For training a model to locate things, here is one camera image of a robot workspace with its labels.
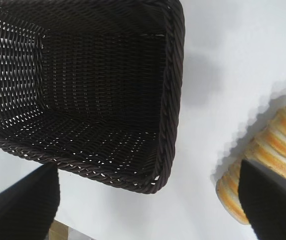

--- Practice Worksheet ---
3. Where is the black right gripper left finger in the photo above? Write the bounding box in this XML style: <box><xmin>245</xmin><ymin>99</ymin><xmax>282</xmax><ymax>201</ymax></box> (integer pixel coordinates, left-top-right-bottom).
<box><xmin>0</xmin><ymin>163</ymin><xmax>61</xmax><ymax>240</ymax></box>

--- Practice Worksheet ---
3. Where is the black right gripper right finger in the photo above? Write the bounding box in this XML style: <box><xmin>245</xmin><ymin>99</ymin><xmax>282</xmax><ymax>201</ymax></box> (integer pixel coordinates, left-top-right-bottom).
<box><xmin>237</xmin><ymin>158</ymin><xmax>286</xmax><ymax>240</ymax></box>

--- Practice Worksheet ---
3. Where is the long striped bread roll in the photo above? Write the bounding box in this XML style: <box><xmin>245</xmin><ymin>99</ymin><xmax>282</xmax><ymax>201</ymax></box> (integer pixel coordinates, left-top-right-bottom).
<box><xmin>215</xmin><ymin>103</ymin><xmax>286</xmax><ymax>226</ymax></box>

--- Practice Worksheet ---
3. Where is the dark brown wicker basket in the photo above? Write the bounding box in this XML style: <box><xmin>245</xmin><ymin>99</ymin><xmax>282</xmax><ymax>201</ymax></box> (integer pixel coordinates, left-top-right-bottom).
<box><xmin>0</xmin><ymin>0</ymin><xmax>186</xmax><ymax>195</ymax></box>

